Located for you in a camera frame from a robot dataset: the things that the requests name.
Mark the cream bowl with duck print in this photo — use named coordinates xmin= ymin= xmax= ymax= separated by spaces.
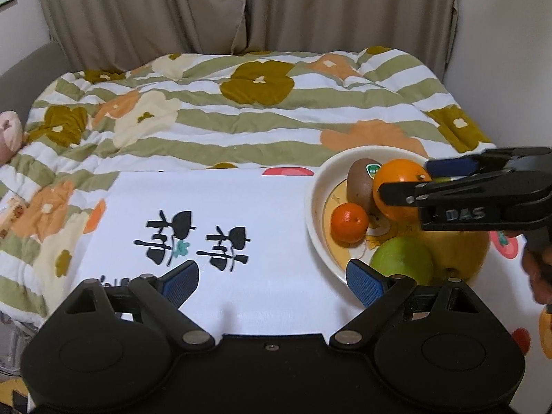
xmin=305 ymin=146 xmax=492 ymax=287

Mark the yellow red apple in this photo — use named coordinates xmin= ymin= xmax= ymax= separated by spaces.
xmin=420 ymin=228 xmax=491 ymax=286

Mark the person's right hand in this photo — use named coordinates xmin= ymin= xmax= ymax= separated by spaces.
xmin=521 ymin=241 xmax=552 ymax=308

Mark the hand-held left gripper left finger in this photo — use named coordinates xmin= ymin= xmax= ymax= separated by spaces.
xmin=65 ymin=260 xmax=216 ymax=351

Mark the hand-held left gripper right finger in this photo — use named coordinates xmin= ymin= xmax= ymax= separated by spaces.
xmin=330 ymin=259 xmax=481 ymax=351

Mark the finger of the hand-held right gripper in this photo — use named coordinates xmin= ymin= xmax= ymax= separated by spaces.
xmin=424 ymin=147 xmax=552 ymax=178
xmin=378 ymin=170 xmax=510 ymax=208

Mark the beige padded headboard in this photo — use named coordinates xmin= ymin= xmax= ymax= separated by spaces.
xmin=0 ymin=41 xmax=70 ymax=113

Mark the brown kiwi with green sticker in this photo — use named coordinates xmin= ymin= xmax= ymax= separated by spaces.
xmin=346 ymin=158 xmax=383 ymax=215

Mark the small tangerine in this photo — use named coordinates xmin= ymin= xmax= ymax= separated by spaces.
xmin=330 ymin=203 xmax=370 ymax=244

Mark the floral striped blanket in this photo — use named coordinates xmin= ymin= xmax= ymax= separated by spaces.
xmin=0 ymin=47 xmax=496 ymax=324

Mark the white printed tablecloth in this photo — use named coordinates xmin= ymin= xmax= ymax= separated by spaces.
xmin=80 ymin=166 xmax=552 ymax=356

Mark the beige curtain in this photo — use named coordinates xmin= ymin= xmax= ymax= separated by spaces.
xmin=32 ymin=0 xmax=460 ymax=82

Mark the pink plush toy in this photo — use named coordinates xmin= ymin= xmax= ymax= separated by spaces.
xmin=0 ymin=111 xmax=24 ymax=165

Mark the large orange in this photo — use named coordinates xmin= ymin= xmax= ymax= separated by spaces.
xmin=372 ymin=159 xmax=433 ymax=224

